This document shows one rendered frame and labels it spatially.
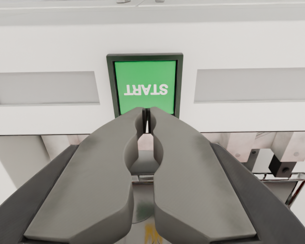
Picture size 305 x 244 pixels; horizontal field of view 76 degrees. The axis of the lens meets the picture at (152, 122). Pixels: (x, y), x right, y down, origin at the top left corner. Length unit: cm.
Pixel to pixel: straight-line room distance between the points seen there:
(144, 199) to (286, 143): 23
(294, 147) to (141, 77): 24
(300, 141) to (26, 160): 35
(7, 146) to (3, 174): 3
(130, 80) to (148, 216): 30
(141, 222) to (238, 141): 25
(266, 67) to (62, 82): 16
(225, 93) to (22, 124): 18
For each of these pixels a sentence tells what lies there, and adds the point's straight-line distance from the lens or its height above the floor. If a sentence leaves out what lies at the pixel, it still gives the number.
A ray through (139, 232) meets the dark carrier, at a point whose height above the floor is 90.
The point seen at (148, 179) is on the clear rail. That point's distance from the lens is 32.
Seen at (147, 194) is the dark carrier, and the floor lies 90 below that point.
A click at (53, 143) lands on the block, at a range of 29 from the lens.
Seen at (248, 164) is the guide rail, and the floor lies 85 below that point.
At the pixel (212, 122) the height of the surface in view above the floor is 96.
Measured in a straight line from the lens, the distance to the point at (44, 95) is 19.
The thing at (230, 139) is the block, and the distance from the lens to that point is 27.
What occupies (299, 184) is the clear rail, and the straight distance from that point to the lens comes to 40.
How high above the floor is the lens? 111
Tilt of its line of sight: 57 degrees down
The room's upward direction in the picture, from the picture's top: 180 degrees clockwise
